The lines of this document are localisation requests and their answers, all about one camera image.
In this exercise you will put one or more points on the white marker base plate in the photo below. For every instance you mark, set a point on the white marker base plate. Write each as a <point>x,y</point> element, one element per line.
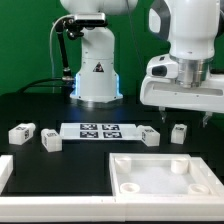
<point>99,131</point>

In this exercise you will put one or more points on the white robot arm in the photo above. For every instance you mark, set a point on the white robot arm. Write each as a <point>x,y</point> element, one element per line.
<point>190,26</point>

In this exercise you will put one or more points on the white square tabletop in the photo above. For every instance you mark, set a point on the white square tabletop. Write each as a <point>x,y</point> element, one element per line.
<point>162,175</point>

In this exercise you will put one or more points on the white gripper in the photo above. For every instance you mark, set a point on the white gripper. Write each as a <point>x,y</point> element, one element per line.
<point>182,84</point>

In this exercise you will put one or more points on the black camera on stand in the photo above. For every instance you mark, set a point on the black camera on stand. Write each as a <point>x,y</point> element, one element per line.
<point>74,24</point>

